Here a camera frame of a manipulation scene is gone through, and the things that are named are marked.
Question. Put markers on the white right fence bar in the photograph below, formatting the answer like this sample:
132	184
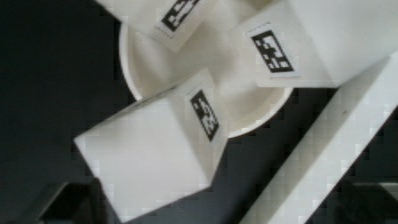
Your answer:
331	146

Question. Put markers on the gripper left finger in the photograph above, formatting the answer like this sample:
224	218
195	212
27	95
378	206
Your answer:
69	204

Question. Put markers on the white stool leg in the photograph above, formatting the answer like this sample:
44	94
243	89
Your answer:
153	147
313	40
165	19

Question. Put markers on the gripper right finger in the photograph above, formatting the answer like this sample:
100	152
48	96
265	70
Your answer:
366	203

